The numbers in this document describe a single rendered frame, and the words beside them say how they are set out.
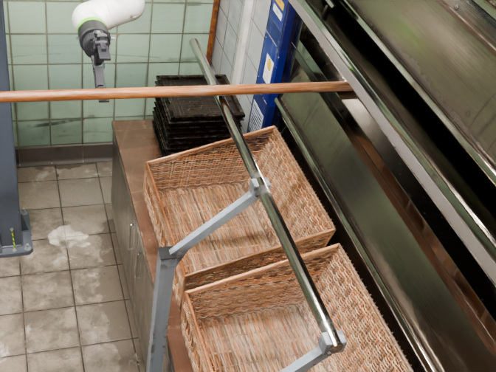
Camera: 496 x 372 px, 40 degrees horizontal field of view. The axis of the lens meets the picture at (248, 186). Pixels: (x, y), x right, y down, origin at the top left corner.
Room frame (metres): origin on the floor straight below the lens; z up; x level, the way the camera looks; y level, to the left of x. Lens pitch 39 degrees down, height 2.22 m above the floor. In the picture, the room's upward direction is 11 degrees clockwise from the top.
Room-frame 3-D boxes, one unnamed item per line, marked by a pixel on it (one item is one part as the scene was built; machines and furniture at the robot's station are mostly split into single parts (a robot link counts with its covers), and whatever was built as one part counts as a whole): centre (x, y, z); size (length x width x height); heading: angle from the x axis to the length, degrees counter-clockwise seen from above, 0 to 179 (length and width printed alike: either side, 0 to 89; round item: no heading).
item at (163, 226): (1.70, 0.04, 0.72); 0.56 x 0.49 x 0.28; 26
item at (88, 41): (1.75, 0.52, 1.19); 0.09 x 0.07 x 0.08; 24
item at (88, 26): (1.82, 0.54, 1.19); 0.12 x 0.06 x 0.09; 114
